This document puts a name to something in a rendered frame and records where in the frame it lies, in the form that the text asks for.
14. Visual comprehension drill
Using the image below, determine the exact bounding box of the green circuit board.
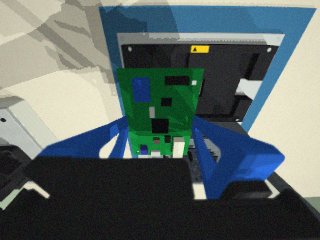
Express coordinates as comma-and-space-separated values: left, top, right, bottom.
116, 68, 204, 158

